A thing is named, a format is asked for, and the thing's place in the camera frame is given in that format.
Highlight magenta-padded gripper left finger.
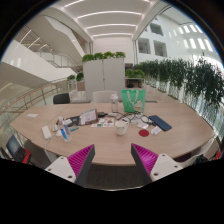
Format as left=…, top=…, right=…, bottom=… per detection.
left=44, top=143, right=96, bottom=187

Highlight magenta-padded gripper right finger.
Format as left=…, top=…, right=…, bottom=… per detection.
left=130, top=143, right=184, bottom=184

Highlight clear water bottle blue label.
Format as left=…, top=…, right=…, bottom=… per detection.
left=59, top=123, right=73, bottom=144

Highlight white packet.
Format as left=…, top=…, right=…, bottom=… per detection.
left=150, top=126, right=163, bottom=136

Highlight flat round red coaster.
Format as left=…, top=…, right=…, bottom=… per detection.
left=138, top=129, right=150, bottom=138

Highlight white power strip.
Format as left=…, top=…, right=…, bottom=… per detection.
left=41, top=125, right=53, bottom=141

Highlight dark blue chair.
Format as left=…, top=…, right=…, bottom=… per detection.
left=5, top=134, right=23, bottom=158

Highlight white mug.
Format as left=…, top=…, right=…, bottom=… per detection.
left=115, top=119, right=130, bottom=137

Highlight brown-edged open book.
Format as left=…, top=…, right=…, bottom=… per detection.
left=78, top=108, right=99, bottom=127

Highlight colourful sticker sheet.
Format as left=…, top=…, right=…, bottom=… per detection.
left=90, top=118, right=115, bottom=129

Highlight black chair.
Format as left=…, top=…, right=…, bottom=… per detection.
left=52, top=92, right=71, bottom=105

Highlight green tote bag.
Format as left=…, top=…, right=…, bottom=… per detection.
left=120, top=88, right=147, bottom=114

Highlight glass railing wooden handrail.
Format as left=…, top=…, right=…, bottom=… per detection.
left=0, top=78, right=68, bottom=114

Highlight small potted plant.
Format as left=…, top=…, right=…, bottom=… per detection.
left=66, top=74, right=76, bottom=91
left=75, top=72, right=85, bottom=92

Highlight row of tall green plants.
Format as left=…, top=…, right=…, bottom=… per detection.
left=133, top=56, right=224, bottom=108

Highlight low planter with green plants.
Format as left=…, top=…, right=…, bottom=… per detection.
left=124, top=68, right=146, bottom=89

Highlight white cabinet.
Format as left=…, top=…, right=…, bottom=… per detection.
left=82, top=58, right=126, bottom=101

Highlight green plants atop cabinet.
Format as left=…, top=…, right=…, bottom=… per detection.
left=81, top=51, right=127, bottom=63

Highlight ceiling light strips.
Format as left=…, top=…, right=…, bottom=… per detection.
left=63, top=0, right=151, bottom=38

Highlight black tangled cables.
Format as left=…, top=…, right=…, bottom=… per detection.
left=116, top=111, right=154, bottom=127

